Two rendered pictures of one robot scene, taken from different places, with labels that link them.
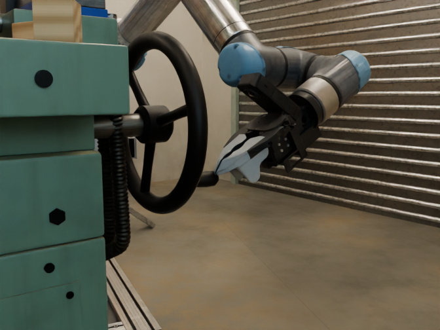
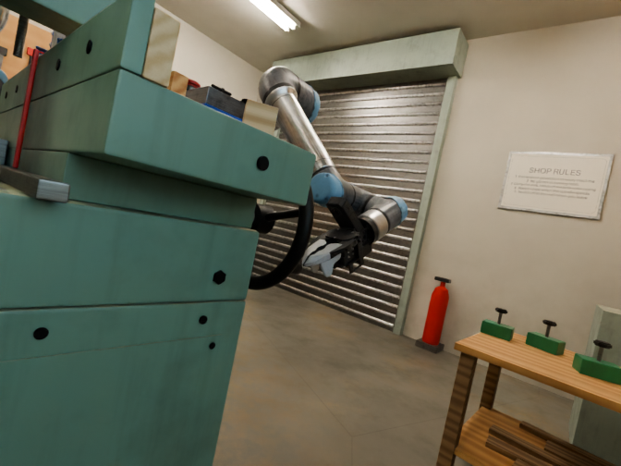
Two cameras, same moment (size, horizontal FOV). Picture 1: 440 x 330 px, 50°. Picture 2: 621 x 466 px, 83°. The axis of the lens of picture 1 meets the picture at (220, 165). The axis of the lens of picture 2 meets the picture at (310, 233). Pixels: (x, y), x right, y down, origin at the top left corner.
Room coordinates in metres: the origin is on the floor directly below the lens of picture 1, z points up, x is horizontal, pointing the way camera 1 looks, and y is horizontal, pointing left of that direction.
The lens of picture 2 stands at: (0.04, 0.15, 0.82)
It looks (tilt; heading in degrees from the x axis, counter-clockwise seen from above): 2 degrees down; 348
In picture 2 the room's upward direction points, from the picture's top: 12 degrees clockwise
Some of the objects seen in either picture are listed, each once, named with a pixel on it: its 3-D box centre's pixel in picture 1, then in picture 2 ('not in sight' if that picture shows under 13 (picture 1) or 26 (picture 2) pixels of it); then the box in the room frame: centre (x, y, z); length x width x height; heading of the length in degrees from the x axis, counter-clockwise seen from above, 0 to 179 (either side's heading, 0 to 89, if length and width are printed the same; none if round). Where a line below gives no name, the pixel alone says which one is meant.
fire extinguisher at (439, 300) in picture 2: not in sight; (436, 312); (2.62, -1.62, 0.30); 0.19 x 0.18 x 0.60; 129
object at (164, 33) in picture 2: not in sight; (57, 90); (0.56, 0.41, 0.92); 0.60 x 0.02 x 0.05; 36
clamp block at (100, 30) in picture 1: (54, 53); not in sight; (0.68, 0.23, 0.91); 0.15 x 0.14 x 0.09; 36
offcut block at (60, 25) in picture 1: (58, 25); (258, 125); (0.45, 0.15, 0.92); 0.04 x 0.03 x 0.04; 93
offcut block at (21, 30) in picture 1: (38, 40); not in sight; (0.54, 0.20, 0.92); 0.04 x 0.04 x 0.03; 61
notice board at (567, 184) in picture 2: not in sight; (551, 183); (2.22, -2.05, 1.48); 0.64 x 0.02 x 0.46; 39
